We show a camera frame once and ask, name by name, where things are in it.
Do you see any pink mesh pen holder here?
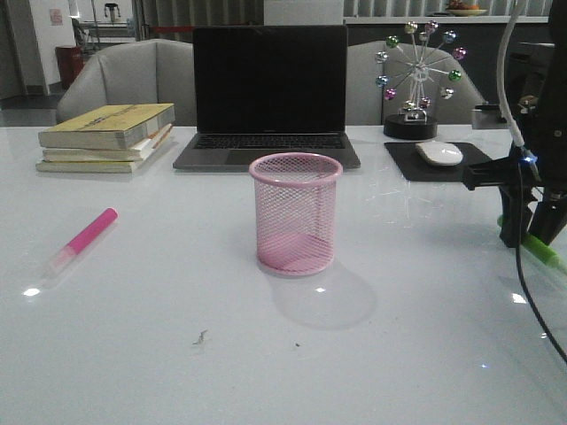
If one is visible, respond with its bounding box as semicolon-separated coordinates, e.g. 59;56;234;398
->
249;152;343;276

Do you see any left grey armchair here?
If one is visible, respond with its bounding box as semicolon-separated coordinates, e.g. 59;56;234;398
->
56;39;197;127

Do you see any green highlighter pen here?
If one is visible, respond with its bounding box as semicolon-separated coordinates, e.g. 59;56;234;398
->
521;234;566;275

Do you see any grey open laptop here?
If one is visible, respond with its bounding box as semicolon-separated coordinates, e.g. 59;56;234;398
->
173;25;361;172

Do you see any white computer mouse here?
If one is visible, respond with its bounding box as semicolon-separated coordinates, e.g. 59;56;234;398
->
416;141;463;166

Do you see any white box behind laptop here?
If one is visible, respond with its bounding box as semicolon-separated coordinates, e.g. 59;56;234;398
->
263;0;344;26

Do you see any bottom cream book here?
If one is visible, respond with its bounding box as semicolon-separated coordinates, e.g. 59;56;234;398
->
35;134;170;174

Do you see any red trash bin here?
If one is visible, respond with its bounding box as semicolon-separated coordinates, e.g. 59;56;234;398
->
55;45;83;89

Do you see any pink highlighter pen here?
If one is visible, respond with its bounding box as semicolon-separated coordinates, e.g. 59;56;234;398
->
43;207;119;278

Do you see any fruit bowl on counter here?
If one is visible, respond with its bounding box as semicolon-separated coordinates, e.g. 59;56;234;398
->
446;0;485;17

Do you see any white sleeved cable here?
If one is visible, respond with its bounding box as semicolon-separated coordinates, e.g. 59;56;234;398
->
496;0;527;150

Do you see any right grey armchair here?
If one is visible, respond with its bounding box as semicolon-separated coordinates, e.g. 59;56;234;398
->
346;41;484;125

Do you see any ferris wheel desk ornament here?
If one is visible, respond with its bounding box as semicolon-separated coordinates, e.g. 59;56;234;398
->
374;19;467;140

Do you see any cream book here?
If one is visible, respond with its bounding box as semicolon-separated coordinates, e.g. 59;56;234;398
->
43;124;173;162
35;134;170;174

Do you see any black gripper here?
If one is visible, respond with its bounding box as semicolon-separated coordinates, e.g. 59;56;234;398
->
462;1;566;247

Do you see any black mouse pad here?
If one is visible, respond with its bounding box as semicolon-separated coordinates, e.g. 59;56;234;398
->
384;142;491;182

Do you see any grey armchair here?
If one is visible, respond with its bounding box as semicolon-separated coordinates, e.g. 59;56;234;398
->
346;41;484;125
56;39;197;127

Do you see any thin black cable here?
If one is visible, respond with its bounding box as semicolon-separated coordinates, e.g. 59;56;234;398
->
515;163;567;365

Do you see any top yellow book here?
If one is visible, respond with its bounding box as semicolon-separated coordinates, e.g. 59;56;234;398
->
38;103;175;150

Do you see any middle cream book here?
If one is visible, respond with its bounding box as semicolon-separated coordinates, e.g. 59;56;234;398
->
43;124;173;162

